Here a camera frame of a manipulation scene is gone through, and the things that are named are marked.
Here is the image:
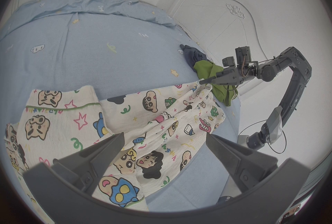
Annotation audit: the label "pale blue quilt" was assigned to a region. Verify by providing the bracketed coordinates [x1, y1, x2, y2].
[0, 0, 177, 42]

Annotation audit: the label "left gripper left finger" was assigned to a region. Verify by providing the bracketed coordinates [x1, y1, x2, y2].
[53, 133, 125, 194]

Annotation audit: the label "green shorts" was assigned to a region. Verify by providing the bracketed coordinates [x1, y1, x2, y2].
[194, 61, 238, 107]

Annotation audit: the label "black cable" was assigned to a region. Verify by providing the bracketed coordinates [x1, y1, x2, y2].
[238, 122, 287, 155]

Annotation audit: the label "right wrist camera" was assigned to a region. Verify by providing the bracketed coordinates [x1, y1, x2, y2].
[222, 56, 237, 68]

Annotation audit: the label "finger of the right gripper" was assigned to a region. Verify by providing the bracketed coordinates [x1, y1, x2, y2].
[211, 76, 230, 86]
[198, 71, 225, 84]

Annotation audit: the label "dark blue garment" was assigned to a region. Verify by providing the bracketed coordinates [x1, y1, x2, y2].
[180, 44, 208, 73]

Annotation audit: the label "white printed pyjama top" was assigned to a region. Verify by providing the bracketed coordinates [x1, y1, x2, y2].
[4, 82, 226, 208]

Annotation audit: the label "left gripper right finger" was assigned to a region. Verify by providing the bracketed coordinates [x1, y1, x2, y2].
[206, 134, 277, 193]

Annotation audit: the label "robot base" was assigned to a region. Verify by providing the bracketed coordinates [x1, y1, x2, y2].
[216, 134, 250, 206]

